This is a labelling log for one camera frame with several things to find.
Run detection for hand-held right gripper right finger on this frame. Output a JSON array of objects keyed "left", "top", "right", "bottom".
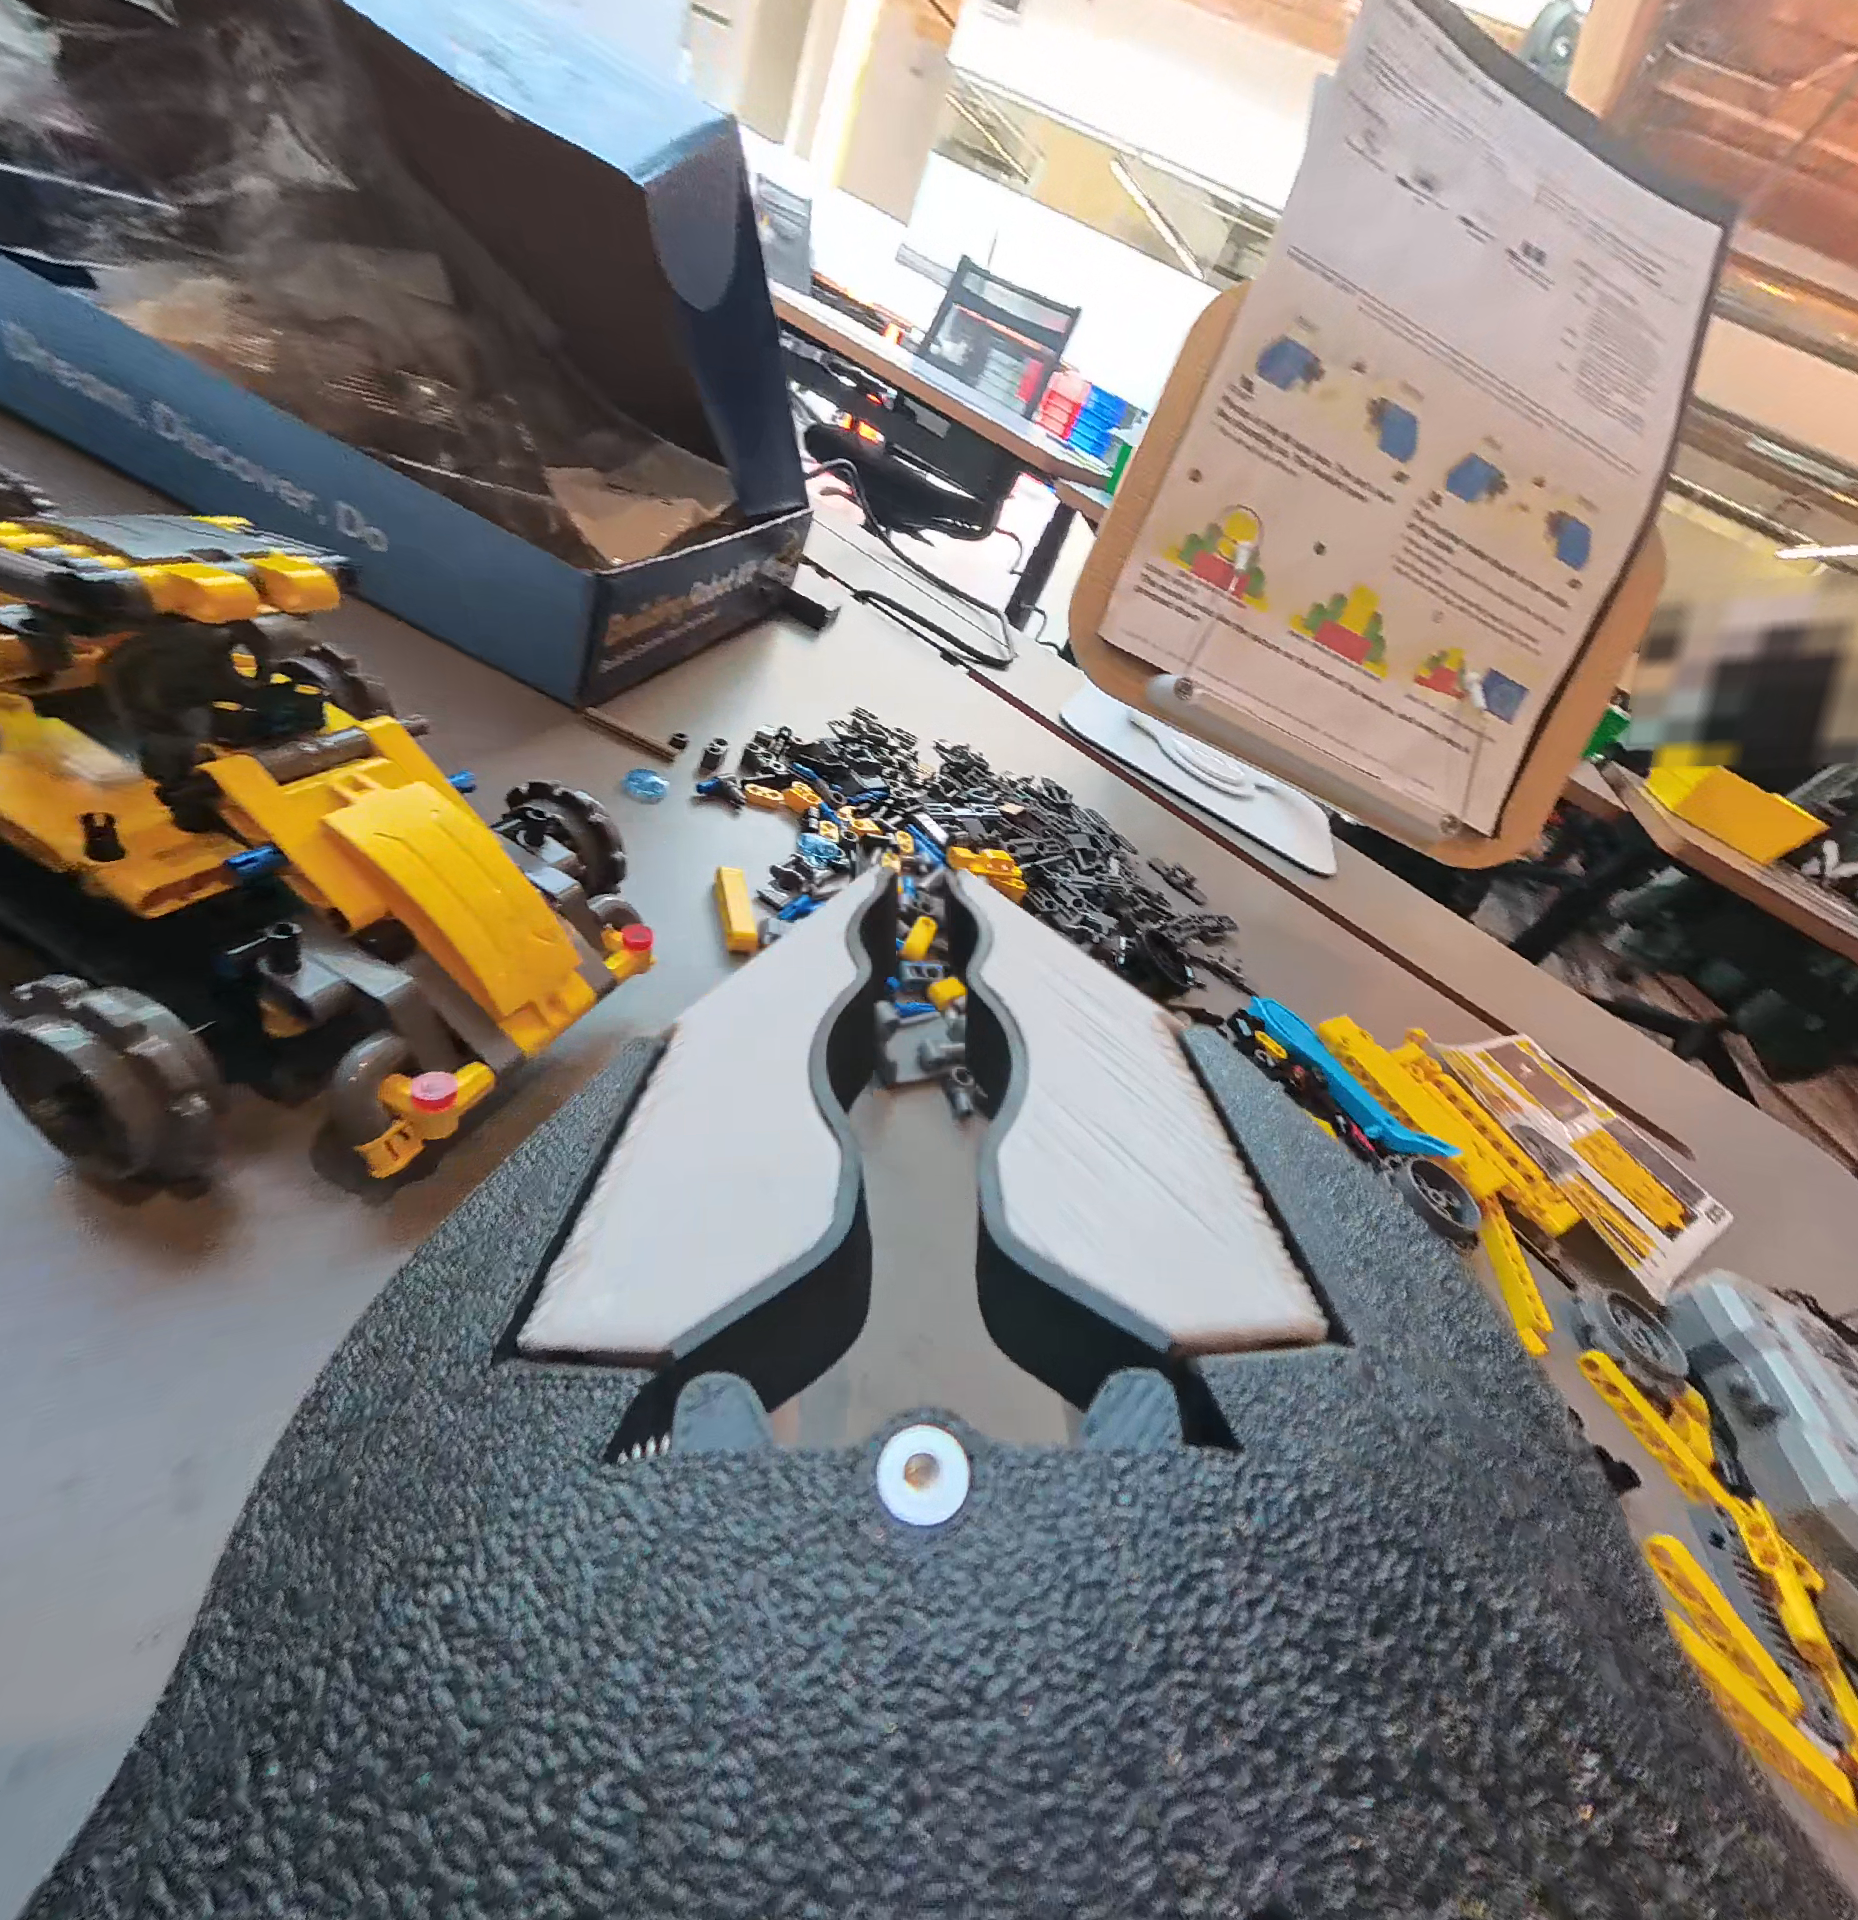
[{"left": 945, "top": 867, "right": 1334, "bottom": 1403}]

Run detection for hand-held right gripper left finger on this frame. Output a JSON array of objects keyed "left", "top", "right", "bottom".
[{"left": 512, "top": 867, "right": 898, "bottom": 1403}]

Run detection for yellow black brick vehicle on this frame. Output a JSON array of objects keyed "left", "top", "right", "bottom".
[{"left": 0, "top": 457, "right": 660, "bottom": 1195}]

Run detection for grey desk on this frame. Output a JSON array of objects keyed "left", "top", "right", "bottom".
[{"left": 0, "top": 397, "right": 1858, "bottom": 1920}]

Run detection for black brick wheel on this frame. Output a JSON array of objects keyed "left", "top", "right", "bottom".
[{"left": 1394, "top": 1154, "right": 1485, "bottom": 1246}]

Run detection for pile of small brick parts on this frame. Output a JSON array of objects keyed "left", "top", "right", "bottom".
[{"left": 692, "top": 708, "right": 1254, "bottom": 1119}]

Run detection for grey motor brick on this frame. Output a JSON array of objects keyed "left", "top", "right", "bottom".
[{"left": 1663, "top": 1272, "right": 1858, "bottom": 1568}]

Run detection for yellow bin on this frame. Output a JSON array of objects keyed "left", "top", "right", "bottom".
[{"left": 1642, "top": 765, "right": 1832, "bottom": 869}]

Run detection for large yellow and blue parts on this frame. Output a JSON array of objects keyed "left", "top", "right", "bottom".
[{"left": 1575, "top": 1346, "right": 1858, "bottom": 1834}]

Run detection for row of red blue bins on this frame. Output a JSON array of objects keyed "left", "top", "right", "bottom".
[{"left": 1036, "top": 367, "right": 1144, "bottom": 454}]

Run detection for printed instruction sheet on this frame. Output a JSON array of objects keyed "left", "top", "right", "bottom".
[{"left": 1097, "top": 0, "right": 1728, "bottom": 840}]

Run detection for background table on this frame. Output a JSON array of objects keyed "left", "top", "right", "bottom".
[{"left": 770, "top": 284, "right": 1126, "bottom": 631}]

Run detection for blue cardboard box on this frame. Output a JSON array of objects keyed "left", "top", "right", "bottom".
[{"left": 0, "top": 0, "right": 819, "bottom": 712}]

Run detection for clear plastic bag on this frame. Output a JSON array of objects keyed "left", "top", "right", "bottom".
[{"left": 0, "top": 0, "right": 743, "bottom": 572}]

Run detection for black cable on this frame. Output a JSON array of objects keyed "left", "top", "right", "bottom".
[{"left": 802, "top": 448, "right": 1020, "bottom": 671}]

